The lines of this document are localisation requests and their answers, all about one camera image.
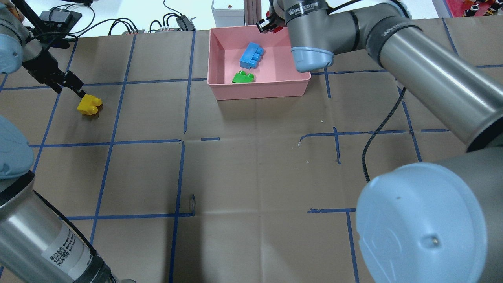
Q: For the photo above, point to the red parts tray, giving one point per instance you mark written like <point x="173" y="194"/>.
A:
<point x="463" y="8"/>

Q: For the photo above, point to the pink plastic box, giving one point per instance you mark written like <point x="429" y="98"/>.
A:
<point x="275" y="75"/>

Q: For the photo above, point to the yellow toy block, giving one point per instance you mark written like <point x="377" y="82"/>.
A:
<point x="89" y="105"/>

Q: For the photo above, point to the aluminium frame post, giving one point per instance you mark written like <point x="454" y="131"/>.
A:
<point x="252" y="11"/>

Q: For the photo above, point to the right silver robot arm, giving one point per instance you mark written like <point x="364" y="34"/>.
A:
<point x="426" y="222"/>

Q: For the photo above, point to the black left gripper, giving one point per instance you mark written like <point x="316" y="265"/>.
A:
<point x="42" y="67"/>

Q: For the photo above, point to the white square box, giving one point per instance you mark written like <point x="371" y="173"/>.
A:
<point x="228" y="13"/>

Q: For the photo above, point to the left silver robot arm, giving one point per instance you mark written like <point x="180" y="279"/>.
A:
<point x="38" y="243"/>

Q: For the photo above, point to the blue toy block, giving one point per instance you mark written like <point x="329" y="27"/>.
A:
<point x="251" y="56"/>

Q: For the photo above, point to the green toy block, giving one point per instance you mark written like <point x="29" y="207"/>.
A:
<point x="243" y="77"/>

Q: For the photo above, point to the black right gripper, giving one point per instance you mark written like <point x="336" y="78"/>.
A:
<point x="265" y="25"/>

